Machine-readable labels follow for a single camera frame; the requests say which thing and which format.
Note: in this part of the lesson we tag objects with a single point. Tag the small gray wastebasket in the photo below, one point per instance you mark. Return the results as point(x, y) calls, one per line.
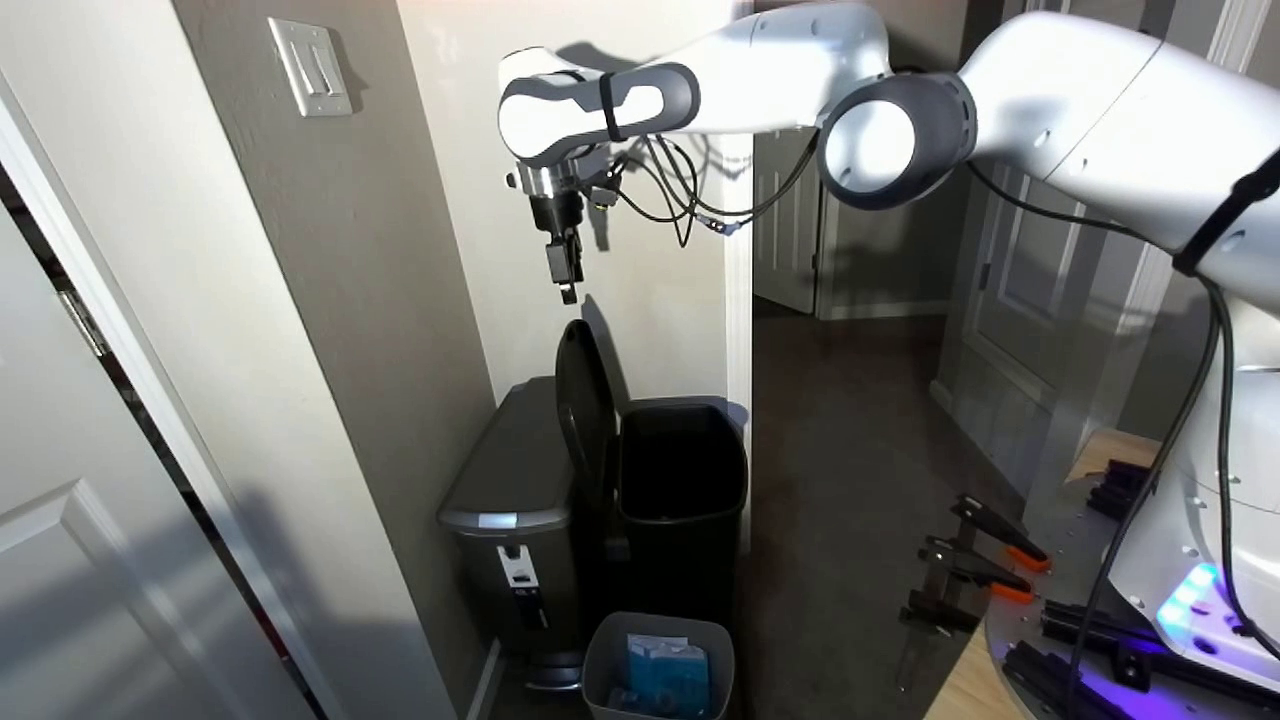
point(606, 682)

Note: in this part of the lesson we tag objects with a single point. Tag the gray step trash can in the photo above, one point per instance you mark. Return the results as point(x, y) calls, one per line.
point(515, 454)

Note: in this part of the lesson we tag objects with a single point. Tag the black bar clamp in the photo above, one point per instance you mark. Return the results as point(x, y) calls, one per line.
point(1045, 673)
point(1085, 620)

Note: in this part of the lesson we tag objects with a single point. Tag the black plastic bin body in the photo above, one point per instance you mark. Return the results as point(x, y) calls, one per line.
point(681, 533)

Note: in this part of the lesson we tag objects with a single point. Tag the black mounting bracket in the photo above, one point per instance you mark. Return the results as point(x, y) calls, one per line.
point(1122, 491)

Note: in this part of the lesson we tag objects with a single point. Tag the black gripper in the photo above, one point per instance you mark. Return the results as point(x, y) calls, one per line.
point(551, 201)

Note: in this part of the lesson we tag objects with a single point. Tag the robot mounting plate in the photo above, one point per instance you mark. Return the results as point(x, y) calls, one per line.
point(1172, 665)

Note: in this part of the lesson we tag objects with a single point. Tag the wooden board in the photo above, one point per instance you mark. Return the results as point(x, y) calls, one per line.
point(1105, 444)

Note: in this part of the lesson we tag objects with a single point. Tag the black bin lid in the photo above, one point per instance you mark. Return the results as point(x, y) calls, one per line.
point(587, 412)

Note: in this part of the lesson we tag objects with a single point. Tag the white panelled closet door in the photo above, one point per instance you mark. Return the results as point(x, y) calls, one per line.
point(1055, 304)

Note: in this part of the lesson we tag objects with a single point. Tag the white wall light switch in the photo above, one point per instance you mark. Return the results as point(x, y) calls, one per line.
point(310, 64)

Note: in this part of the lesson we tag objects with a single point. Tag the blue item in wastebasket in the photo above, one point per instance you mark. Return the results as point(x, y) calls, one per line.
point(662, 673)

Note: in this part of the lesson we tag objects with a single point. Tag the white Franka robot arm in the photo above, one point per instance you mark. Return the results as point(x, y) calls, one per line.
point(1133, 120)

